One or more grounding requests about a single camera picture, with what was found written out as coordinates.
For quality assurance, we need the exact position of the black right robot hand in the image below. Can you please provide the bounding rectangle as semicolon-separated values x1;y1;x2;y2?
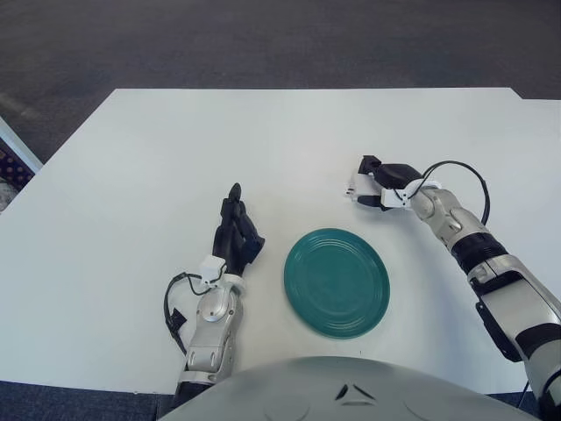
357;154;424;210

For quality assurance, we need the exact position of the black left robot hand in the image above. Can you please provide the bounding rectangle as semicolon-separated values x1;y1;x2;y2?
213;182;267;278

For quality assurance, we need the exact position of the white charger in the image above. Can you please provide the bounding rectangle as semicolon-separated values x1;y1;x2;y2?
343;168;382;203

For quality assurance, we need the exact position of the teal plate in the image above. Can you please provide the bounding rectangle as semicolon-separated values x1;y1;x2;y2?
283;226;391;341

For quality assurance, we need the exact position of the silver robot torso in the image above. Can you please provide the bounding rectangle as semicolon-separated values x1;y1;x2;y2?
157;355;534;421

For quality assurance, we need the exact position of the dark patterned rug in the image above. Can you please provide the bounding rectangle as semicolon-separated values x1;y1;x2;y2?
0;148;36;190

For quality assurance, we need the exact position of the white panel edge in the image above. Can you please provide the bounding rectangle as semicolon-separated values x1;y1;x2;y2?
0;116;44;172

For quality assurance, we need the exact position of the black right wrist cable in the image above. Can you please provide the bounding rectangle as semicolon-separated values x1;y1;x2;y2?
409;161;490;227

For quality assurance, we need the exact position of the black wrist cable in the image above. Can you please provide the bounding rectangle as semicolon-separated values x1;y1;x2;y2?
409;161;490;227
163;271;207;356

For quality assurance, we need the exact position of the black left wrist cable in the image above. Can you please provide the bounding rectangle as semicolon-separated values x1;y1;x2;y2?
163;271;207;356

